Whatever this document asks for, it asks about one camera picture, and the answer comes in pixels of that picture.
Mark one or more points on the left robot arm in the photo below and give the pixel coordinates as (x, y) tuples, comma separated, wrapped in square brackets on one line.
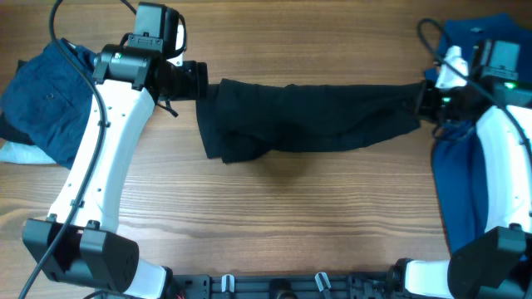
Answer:
[(77, 243)]

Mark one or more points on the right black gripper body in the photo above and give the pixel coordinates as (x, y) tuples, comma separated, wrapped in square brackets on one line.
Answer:
[(441, 105)]

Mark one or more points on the folded navy blue shorts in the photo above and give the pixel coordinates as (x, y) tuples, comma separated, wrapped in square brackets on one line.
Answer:
[(49, 101)]

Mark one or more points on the black polo shirt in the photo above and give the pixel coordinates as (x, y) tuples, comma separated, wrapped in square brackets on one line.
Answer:
[(240, 122)]

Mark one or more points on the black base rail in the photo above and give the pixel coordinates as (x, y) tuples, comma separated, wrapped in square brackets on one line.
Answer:
[(360, 285)]

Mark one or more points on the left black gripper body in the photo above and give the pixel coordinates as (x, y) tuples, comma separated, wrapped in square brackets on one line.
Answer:
[(186, 84)]

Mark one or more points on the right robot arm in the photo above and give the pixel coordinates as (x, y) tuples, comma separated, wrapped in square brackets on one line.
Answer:
[(497, 264)]

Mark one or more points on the folded white garment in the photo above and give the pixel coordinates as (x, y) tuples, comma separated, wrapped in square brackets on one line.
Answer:
[(16, 153)]

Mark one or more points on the folded black garment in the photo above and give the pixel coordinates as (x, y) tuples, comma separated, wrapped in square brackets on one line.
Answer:
[(12, 128)]

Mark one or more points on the blue polo shirt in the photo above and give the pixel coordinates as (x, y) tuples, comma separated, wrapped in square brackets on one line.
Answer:
[(457, 159)]

